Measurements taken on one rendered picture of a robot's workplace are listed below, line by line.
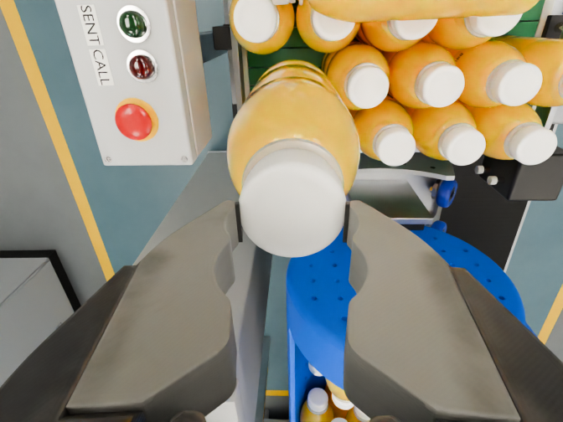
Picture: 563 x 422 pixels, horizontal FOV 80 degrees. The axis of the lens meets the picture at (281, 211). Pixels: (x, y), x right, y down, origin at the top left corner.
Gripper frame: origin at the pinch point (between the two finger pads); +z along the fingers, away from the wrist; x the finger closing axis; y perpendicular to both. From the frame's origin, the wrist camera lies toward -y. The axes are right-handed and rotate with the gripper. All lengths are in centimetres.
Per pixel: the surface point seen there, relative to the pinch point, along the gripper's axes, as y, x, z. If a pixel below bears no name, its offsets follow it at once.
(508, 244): 83, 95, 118
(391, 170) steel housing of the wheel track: 14.8, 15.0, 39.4
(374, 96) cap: 0.5, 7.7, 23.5
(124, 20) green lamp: -6.5, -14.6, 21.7
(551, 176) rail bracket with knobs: 13.0, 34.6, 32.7
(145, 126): 2.7, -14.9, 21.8
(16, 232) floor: 87, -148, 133
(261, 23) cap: -6.0, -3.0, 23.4
